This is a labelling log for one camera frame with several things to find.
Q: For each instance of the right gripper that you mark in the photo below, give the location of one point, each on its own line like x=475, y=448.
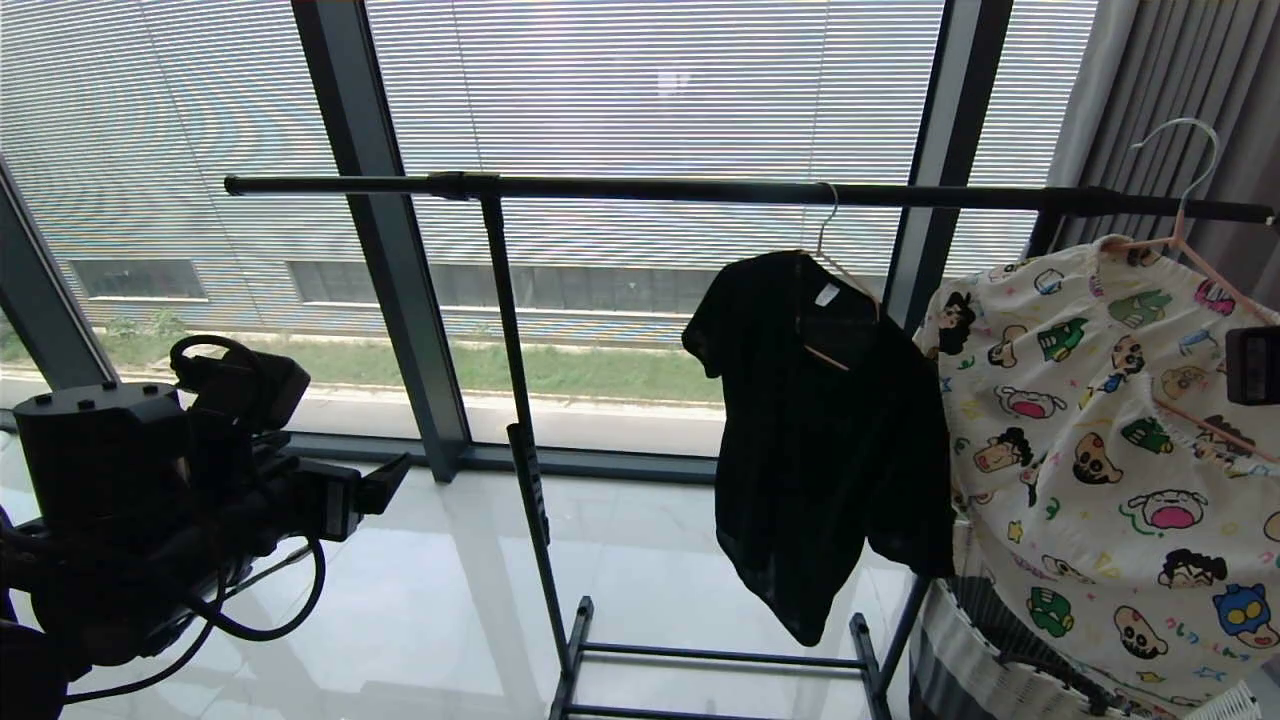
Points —
x=1255, y=365

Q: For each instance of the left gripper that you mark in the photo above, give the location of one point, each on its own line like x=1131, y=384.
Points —
x=335, y=500

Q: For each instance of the pink clothes hanger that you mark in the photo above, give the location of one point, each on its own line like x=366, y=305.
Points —
x=836, y=205
x=1215, y=275

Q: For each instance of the cream printed garment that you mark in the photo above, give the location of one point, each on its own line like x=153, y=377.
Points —
x=1080, y=450

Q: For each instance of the black garment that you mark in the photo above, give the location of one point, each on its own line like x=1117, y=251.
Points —
x=800, y=480

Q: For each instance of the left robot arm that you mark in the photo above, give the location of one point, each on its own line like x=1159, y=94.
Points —
x=100, y=450

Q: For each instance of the white laundry basket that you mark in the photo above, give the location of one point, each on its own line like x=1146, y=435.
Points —
x=960, y=670

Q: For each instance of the black clothes rack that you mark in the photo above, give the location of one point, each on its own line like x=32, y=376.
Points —
x=650, y=190

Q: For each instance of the window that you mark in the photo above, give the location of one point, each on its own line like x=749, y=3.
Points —
x=380, y=250

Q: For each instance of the beige curtain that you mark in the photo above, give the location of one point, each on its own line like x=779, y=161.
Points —
x=1200, y=60

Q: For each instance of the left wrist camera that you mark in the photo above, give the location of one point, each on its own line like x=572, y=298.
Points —
x=260, y=395

